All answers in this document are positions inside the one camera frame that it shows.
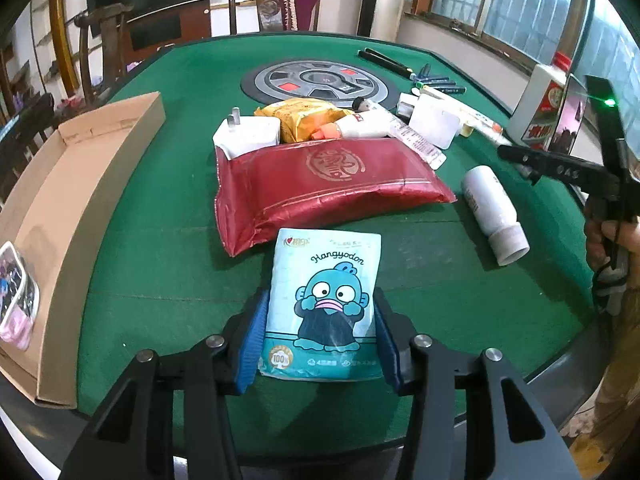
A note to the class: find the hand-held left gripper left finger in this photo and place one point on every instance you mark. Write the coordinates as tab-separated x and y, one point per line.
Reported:
252	340

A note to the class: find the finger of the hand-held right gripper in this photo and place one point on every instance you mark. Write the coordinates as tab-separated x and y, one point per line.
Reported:
565	170

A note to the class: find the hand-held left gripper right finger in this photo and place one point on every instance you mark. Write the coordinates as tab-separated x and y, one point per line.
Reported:
387	340

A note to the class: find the blue cartoon tissue packet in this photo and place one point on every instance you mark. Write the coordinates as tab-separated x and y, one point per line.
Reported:
320	310

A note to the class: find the white plastic bottle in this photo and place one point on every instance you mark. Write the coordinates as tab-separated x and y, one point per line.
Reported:
492	210

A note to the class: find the white square charger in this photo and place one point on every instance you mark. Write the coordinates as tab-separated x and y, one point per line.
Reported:
435	120

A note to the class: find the silver tube black cap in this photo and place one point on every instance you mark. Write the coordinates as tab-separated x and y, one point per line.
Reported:
425	150

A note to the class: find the red foil packet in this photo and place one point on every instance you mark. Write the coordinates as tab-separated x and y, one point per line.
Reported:
325	185

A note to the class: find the white two-port charger plug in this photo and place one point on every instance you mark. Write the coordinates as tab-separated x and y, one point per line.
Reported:
250	135

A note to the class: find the white tube orange cap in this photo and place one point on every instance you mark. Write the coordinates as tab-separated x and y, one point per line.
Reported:
360	125

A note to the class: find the yellow cracker packet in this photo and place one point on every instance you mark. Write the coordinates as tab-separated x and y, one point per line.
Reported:
300	120

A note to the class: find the cardboard box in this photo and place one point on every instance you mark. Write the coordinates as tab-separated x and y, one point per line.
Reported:
60	210

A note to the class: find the person's right forearm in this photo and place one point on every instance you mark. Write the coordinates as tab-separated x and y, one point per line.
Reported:
620	385

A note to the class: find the person's right hand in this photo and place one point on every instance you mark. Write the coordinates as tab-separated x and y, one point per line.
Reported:
610	235

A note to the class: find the white red liquor box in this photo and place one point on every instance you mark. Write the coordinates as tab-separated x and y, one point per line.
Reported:
535	105

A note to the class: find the white long packet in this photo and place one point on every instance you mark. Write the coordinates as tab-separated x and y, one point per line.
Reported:
480	120

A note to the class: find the barred window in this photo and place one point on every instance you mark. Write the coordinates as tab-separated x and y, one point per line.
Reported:
500	0

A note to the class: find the black stick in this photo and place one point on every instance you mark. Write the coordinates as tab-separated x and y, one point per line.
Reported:
380	62
387	60

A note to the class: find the cartoon print pouch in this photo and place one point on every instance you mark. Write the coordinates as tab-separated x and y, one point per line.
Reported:
15	295

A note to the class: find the round grey table centre panel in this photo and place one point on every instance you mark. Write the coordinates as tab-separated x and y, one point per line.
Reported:
320	77

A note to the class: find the pink toy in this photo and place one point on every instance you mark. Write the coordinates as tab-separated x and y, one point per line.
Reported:
134	66

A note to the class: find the maroon fringed cloth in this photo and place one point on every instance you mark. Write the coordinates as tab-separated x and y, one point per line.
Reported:
300	0

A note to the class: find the dark wooden chair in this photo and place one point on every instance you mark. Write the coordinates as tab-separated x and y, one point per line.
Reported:
95	50

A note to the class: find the wooden chair with cloth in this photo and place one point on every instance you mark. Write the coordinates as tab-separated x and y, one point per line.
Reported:
235	5

